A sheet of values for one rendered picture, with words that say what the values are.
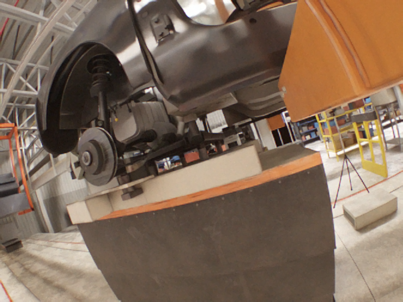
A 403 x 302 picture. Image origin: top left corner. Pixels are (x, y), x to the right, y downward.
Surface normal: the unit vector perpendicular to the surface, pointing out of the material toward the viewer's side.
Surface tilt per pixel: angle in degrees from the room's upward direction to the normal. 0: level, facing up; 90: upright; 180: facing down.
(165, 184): 90
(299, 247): 90
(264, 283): 90
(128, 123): 90
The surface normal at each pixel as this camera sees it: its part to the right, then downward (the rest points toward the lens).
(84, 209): -0.31, 0.09
